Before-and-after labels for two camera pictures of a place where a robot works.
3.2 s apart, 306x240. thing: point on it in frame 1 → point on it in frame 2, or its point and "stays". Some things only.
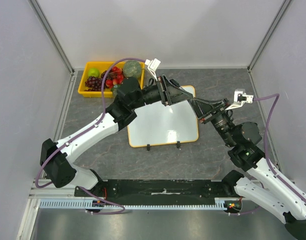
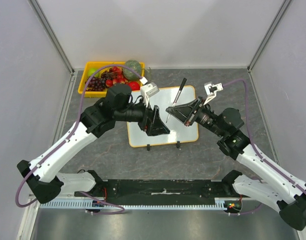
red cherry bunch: (116, 77) stays
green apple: (93, 72) stays
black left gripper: (173, 97) → (152, 123)
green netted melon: (132, 68) stays
